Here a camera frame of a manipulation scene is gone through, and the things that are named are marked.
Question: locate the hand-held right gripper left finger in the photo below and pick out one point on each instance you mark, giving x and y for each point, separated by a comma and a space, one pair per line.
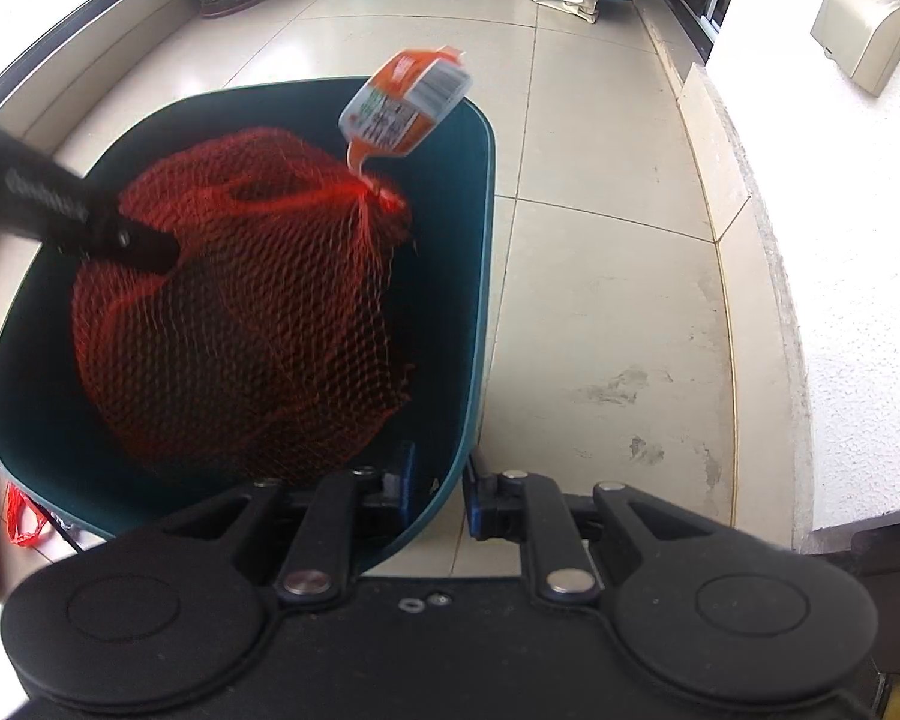
403, 481

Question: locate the red net scrap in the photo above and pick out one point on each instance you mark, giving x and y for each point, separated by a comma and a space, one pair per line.
24, 521

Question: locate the teal plastic bin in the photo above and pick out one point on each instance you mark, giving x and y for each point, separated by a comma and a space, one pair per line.
450, 277

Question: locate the red mesh net bag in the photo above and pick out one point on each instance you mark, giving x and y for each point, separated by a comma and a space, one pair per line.
240, 315

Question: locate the dark framed window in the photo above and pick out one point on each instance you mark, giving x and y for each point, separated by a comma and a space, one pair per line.
60, 11

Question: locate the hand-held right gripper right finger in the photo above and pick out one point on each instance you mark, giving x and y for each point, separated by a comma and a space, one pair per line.
480, 496

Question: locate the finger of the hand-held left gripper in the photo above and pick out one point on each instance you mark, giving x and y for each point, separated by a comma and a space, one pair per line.
67, 210

